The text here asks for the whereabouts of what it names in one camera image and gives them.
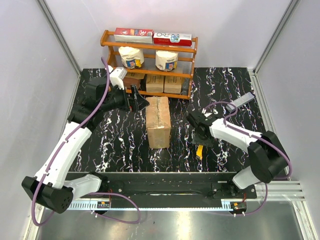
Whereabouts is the red white toothpaste box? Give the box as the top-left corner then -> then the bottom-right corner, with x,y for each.
153,32 -> 193,47

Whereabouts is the right beige sponge pack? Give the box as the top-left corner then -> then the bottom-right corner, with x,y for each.
164,76 -> 183,95

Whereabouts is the middle beige sponge pack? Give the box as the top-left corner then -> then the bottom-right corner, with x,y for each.
145,74 -> 165,93

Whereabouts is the toilet paper roll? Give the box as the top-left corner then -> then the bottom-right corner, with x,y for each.
118,46 -> 145,69
155,50 -> 179,72

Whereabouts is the brown cardboard express box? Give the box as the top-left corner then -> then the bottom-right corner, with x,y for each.
146,96 -> 171,149

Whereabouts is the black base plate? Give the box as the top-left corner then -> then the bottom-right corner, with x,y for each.
79,171 -> 258,210

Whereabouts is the grey toothpaste box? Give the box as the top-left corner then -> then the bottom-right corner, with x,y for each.
225,92 -> 255,113

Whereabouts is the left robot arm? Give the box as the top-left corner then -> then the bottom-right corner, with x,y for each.
21,77 -> 150,214

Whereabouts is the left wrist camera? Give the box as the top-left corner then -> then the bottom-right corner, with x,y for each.
109,67 -> 127,90

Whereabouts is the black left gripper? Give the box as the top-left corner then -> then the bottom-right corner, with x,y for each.
100,82 -> 150,113

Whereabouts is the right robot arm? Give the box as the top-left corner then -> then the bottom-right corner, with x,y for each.
186,112 -> 290,198

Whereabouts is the left toilet paper roll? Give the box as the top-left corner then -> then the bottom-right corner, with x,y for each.
118,46 -> 145,69

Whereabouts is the beige sponge pack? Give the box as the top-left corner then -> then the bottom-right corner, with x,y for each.
164,76 -> 183,95
145,74 -> 165,93

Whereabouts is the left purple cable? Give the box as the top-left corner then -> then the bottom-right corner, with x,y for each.
31,56 -> 142,227

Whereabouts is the right toilet paper roll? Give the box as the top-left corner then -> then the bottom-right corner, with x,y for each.
155,50 -> 179,72

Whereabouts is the yellow utility knife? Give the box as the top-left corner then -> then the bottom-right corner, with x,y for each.
196,145 -> 204,160

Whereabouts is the brown scouring pad pack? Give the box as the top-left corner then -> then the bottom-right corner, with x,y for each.
123,72 -> 145,90

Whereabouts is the orange wooden shelf rack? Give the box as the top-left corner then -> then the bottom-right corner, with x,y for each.
100,30 -> 198,100

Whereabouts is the red silver toothpaste box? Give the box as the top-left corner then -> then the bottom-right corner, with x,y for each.
113,27 -> 154,44

